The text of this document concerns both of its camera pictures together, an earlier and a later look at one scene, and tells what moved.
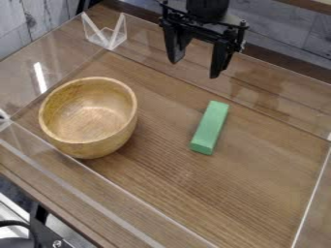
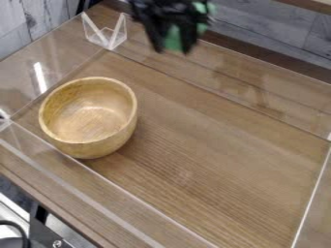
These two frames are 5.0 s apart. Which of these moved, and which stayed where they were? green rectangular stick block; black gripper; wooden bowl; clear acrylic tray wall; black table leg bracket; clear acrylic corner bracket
Moved: black gripper; green rectangular stick block
Stayed: clear acrylic tray wall; black table leg bracket; clear acrylic corner bracket; wooden bowl
